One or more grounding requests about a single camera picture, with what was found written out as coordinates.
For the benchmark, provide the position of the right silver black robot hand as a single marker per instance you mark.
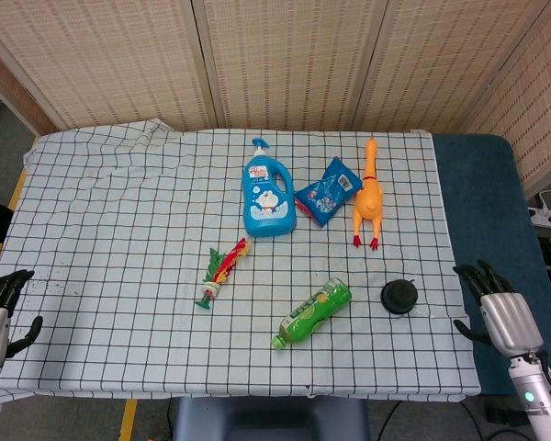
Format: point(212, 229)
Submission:
point(509, 321)

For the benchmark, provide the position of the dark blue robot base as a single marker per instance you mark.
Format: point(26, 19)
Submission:
point(266, 420)

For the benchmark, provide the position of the white plastic chair base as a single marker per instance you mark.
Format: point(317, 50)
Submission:
point(548, 213)

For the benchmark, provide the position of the white black checked tablecloth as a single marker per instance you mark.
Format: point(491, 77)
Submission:
point(119, 275)

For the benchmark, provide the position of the yellow rubber chicken toy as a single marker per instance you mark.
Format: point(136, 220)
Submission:
point(368, 197)

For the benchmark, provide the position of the green drink bottle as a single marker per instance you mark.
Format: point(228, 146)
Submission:
point(312, 312)

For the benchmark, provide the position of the bamboo folding screen panel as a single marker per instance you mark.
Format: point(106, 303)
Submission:
point(542, 115)
point(9, 87)
point(110, 55)
point(294, 59)
point(441, 64)

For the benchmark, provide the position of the blue snack bag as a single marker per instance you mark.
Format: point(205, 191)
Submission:
point(328, 193)

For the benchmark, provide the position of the colourful feather shuttlecock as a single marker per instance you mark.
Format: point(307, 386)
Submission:
point(220, 271)

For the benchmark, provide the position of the blue detergent bottle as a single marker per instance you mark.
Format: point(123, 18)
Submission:
point(268, 202)

